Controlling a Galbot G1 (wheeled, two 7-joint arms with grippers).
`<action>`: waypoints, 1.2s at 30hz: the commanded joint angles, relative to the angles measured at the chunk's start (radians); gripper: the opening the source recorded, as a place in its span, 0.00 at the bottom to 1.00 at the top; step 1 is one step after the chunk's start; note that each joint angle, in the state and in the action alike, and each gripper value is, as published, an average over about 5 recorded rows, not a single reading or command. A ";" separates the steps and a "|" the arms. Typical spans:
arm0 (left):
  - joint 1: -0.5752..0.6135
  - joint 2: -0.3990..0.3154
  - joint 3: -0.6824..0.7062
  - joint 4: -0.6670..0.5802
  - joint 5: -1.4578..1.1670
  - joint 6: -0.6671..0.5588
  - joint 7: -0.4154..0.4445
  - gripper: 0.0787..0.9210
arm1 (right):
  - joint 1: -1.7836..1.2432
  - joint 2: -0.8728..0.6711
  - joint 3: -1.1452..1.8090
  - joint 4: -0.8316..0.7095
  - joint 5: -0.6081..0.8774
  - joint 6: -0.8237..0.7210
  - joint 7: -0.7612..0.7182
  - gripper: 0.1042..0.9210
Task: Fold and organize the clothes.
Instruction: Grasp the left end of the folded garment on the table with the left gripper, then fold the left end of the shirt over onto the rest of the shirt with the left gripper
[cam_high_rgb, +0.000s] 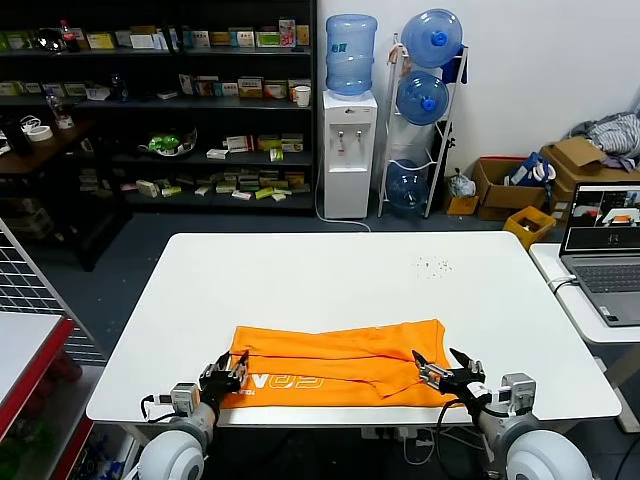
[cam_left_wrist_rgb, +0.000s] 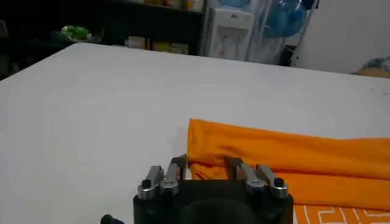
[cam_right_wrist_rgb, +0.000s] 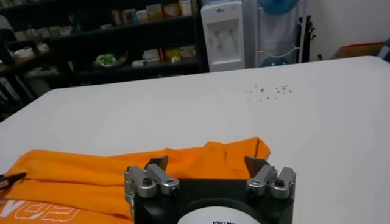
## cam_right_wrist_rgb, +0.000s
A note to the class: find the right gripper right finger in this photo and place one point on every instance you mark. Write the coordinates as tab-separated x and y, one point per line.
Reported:
265	179

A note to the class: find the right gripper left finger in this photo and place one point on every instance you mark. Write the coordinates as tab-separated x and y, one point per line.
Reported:
158	181

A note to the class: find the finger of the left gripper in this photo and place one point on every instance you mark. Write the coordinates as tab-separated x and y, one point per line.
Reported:
16	177

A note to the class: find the orange t-shirt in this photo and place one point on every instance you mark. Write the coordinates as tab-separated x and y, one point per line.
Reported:
91	182

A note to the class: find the large white table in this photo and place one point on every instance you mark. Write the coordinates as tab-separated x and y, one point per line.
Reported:
213	106

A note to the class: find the blue water jug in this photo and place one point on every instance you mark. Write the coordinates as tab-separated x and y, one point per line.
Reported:
278	6
274	62

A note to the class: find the green and white bowl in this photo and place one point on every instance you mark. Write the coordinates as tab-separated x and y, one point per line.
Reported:
105	59

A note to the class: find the white water dispenser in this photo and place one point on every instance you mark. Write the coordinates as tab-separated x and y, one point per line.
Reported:
224	39

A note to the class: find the white jug rack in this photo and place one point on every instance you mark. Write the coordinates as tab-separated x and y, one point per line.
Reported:
301	36

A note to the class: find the black shelving unit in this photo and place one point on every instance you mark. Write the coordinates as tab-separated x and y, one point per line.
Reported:
137	33

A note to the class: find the black stand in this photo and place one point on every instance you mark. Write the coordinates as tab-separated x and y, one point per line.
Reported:
307	36

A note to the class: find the wide open cardboard box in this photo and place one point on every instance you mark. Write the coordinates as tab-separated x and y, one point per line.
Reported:
356	51

